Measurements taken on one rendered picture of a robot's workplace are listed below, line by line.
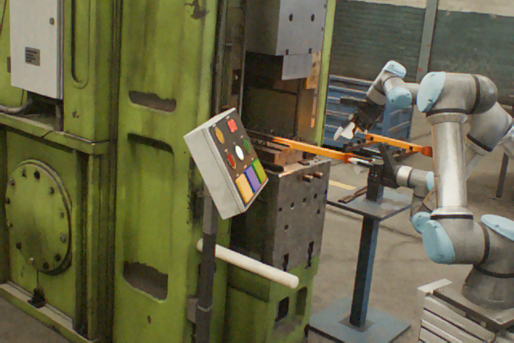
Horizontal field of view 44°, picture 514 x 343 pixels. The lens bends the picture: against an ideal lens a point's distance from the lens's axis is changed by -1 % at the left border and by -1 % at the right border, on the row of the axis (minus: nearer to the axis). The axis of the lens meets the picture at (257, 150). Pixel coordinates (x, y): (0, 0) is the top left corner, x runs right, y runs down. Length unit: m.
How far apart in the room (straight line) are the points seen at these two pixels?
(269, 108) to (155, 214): 0.73
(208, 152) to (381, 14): 9.01
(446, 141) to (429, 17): 8.59
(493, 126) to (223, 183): 0.88
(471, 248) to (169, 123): 1.20
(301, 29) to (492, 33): 7.68
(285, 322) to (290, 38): 1.27
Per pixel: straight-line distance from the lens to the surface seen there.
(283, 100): 2.87
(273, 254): 2.57
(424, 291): 2.00
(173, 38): 2.44
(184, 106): 2.34
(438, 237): 1.75
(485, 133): 2.14
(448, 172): 1.80
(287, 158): 2.57
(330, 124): 6.40
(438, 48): 10.33
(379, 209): 2.94
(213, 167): 1.90
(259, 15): 2.43
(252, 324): 2.77
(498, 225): 1.83
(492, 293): 1.88
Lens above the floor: 1.62
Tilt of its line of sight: 15 degrees down
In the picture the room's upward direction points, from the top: 5 degrees clockwise
